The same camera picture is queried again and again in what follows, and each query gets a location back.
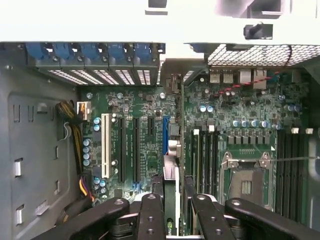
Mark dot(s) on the CPU socket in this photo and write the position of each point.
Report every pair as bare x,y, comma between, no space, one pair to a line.
247,187

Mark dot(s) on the silver Ethernet port block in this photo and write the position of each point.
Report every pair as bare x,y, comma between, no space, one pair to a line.
252,77

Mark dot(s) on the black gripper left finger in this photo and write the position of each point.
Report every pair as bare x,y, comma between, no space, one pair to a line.
152,217

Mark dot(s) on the thin metal locking lever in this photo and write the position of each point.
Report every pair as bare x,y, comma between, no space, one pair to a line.
295,158

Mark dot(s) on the long black expansion slot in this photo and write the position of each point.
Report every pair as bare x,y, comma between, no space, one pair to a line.
136,150
121,150

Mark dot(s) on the white expansion slot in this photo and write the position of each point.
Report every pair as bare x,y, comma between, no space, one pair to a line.
106,145

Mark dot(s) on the green motherboard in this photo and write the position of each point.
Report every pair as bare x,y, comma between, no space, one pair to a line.
225,115

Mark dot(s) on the black RAM slot bank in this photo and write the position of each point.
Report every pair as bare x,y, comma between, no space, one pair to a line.
291,175

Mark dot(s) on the metal socket cover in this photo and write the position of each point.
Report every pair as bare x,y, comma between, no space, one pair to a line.
246,160

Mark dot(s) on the short black expansion slot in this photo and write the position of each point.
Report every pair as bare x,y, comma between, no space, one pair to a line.
150,126

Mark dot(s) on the blue slot cover clip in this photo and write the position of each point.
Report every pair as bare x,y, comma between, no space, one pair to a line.
36,52
61,52
142,51
90,51
116,51

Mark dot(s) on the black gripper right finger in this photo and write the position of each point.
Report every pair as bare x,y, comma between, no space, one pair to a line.
207,220

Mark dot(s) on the white power connector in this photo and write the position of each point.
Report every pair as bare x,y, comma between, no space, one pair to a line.
83,111

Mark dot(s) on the silver USB port block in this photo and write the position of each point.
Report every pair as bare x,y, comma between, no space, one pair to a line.
222,76

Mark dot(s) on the blue expansion slot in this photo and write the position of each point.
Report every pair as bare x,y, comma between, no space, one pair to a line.
166,135

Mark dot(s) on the open PC case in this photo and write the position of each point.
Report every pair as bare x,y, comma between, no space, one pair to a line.
37,140

